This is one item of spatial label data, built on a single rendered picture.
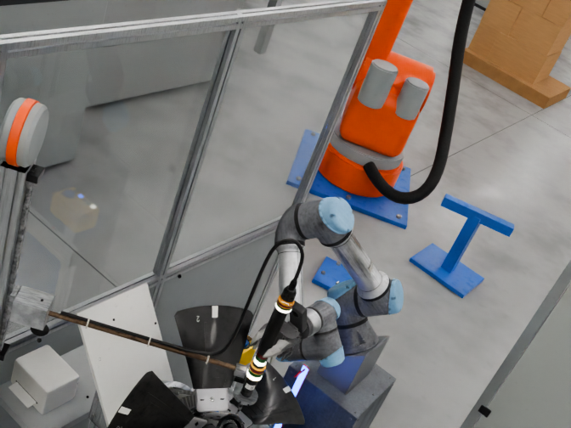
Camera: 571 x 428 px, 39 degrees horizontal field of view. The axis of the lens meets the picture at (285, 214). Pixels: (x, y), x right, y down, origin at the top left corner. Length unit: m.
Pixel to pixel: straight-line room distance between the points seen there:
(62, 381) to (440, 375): 2.73
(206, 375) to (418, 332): 2.90
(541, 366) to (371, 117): 2.56
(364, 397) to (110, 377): 0.97
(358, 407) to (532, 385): 1.31
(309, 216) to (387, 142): 3.48
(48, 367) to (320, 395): 0.92
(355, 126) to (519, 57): 4.32
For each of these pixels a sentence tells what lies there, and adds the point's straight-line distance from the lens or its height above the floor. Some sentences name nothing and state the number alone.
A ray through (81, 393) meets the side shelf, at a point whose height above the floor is 0.86.
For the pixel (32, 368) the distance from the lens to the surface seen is 2.63.
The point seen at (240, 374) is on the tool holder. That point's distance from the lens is 2.21.
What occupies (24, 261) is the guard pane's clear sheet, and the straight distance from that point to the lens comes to 2.45.
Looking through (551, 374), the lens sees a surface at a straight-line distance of 3.89.
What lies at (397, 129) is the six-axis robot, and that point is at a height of 0.63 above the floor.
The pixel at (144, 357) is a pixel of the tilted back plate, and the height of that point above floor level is 1.21.
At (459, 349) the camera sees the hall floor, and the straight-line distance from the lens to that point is 5.09.
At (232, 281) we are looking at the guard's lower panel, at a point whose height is 0.74.
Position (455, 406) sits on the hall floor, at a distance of 4.69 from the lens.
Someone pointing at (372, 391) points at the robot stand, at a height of 1.00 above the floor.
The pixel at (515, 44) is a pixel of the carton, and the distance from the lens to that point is 9.84.
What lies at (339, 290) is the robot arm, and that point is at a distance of 2.73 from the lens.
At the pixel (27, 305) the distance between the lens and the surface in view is 2.18.
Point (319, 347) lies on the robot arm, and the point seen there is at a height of 1.39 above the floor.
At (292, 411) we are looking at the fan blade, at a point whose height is 1.15.
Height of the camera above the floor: 2.88
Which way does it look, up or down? 31 degrees down
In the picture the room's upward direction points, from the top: 22 degrees clockwise
